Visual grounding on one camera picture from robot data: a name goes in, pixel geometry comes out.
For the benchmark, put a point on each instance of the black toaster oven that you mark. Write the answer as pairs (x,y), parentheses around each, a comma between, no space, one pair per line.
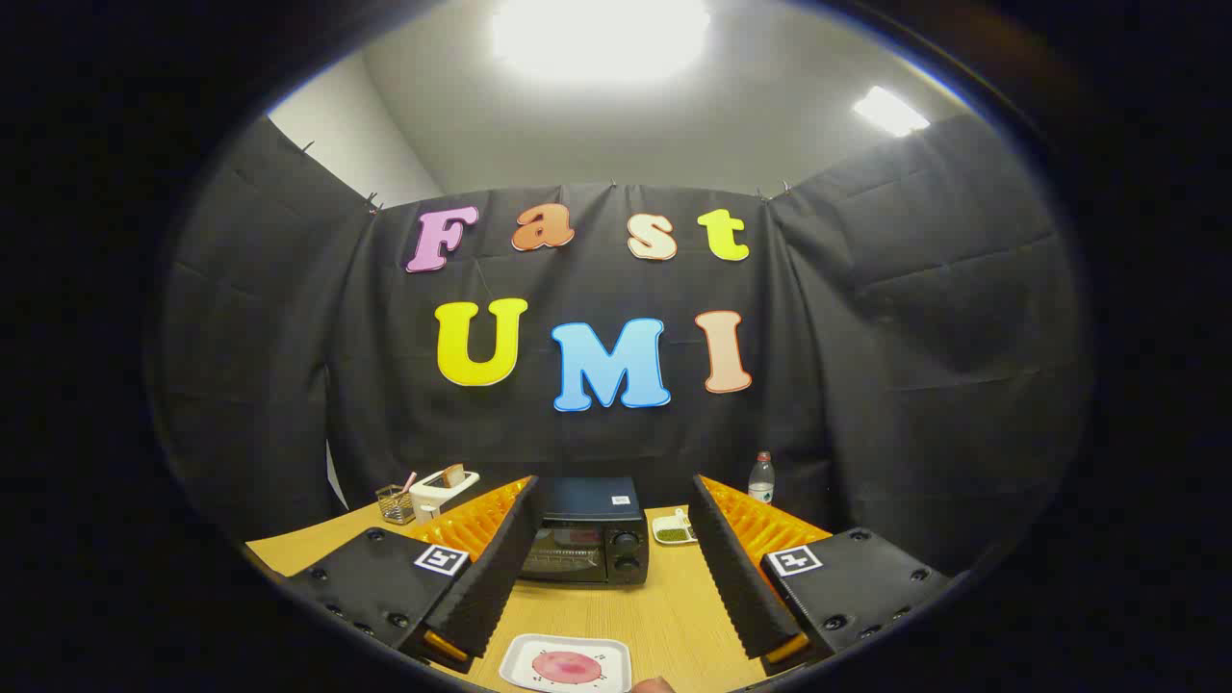
(587,500)

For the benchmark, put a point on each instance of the white sectioned dish of beans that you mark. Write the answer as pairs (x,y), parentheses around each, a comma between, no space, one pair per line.
(674,532)

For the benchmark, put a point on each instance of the clear water bottle red label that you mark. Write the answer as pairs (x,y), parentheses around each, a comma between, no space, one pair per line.
(761,481)

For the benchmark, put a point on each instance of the white square plate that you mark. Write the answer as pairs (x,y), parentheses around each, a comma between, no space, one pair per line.
(520,659)

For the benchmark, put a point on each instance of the black backdrop cloth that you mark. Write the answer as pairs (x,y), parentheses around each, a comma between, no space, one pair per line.
(866,337)

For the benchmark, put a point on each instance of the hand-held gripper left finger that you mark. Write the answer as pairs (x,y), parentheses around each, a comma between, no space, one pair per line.
(496,577)

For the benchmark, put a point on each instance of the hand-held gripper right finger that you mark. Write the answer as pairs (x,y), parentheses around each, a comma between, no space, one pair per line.
(736,577)

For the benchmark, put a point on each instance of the large ceiling light panel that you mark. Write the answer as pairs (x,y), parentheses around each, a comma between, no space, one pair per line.
(602,38)

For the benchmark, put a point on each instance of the bread slice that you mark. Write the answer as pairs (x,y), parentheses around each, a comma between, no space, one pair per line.
(452,475)

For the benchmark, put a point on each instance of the pink round food slice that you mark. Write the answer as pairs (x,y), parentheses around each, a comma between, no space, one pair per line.
(566,667)

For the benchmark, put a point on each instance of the white bread toaster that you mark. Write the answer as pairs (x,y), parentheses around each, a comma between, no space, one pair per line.
(433,502)

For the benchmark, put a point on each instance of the small ceiling light panel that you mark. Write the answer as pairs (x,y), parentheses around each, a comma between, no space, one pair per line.
(890,111)

